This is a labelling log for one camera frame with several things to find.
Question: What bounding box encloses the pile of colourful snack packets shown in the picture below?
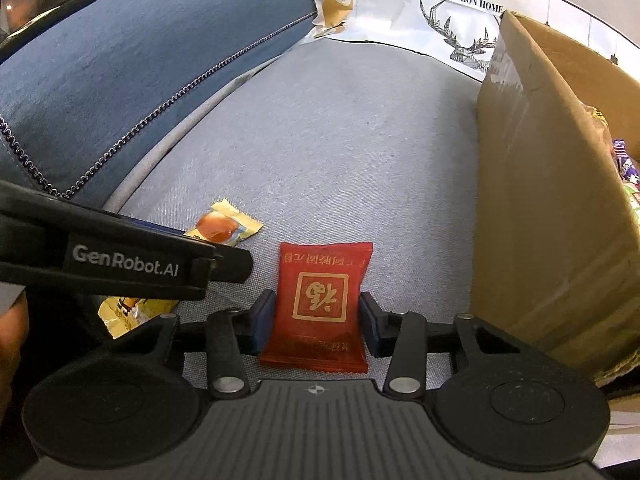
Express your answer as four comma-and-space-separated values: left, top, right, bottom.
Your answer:
590, 105, 640, 223

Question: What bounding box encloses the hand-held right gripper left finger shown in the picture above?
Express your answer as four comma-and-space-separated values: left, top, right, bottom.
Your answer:
112, 290, 277, 401

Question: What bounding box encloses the yellow snack packet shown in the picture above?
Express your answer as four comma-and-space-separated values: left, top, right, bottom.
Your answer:
97, 296, 180, 340

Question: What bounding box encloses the grey printed bed sheet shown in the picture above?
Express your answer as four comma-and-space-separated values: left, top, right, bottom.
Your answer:
102, 0, 640, 391

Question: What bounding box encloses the brown cardboard box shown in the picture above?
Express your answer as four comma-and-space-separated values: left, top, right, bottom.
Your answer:
472, 10, 640, 388

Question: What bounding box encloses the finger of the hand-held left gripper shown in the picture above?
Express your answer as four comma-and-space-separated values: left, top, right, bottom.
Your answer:
209, 245, 253, 283

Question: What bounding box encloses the blue cushion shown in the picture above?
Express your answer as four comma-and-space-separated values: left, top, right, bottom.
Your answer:
0, 0, 318, 206

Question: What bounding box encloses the person's left hand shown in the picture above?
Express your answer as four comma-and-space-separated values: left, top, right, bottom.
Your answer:
0, 292, 29, 401

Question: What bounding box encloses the orange candy wrapper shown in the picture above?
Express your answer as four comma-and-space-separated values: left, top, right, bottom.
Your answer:
185, 199, 264, 247

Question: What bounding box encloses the red square snack packet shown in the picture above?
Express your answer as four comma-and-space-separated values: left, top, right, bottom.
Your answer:
259, 241, 374, 374

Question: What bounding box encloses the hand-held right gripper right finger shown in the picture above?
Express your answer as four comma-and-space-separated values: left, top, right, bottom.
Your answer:
359, 291, 531, 401

